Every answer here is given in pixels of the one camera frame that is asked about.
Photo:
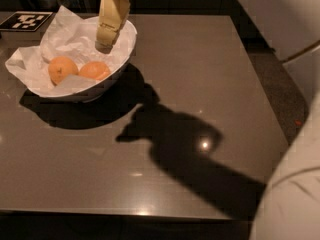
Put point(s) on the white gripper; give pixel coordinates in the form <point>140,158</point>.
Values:
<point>112,15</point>

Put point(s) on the white crumpled paper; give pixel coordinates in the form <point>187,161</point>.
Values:
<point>70,40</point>

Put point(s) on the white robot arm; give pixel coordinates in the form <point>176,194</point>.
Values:
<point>288,207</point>

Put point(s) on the orange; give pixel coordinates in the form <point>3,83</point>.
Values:
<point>60,67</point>
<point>96,70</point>

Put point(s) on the black white fiducial marker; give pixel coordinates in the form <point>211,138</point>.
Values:
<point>24,21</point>

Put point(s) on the white ceramic bowl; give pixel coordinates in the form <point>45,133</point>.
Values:
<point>128,50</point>

